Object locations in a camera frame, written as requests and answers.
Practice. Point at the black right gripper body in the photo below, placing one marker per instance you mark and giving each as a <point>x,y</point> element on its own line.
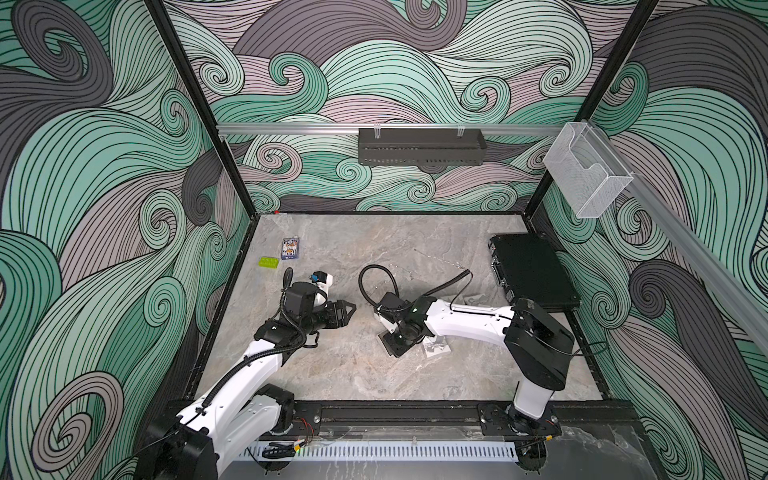
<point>397,342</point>

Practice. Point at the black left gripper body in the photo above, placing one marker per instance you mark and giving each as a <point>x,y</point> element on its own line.
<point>328,316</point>

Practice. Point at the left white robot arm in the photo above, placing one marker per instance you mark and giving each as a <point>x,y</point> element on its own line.
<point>201,440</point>

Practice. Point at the blue playing card box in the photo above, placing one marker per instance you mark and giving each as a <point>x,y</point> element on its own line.
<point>290,248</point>

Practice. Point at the green toy building brick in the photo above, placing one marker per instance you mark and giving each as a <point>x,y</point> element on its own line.
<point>268,262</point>

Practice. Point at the black case on table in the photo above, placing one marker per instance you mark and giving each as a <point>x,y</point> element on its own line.
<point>526,266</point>

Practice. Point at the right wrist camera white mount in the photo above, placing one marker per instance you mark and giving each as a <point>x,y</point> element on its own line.
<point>388,319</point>

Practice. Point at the white slotted cable duct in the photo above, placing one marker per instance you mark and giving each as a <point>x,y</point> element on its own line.
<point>367,451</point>

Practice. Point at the black wall tray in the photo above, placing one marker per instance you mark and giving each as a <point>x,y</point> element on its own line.
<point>422,148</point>

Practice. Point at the black corner frame post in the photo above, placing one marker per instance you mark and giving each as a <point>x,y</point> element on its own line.
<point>174,47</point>

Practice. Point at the aluminium wall rail back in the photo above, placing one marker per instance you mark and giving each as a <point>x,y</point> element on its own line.
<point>305,128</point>

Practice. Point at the aluminium wall rail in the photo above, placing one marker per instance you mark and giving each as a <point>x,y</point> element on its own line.
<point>710,200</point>
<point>305,128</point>

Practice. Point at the clear acrylic wall holder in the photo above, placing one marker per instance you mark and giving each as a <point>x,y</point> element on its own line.
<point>587,169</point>

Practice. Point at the aluminium wall rail right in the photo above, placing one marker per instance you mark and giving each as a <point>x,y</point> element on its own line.
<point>710,200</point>

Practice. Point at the right black corner post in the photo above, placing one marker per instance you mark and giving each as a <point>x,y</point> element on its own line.
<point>617,57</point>

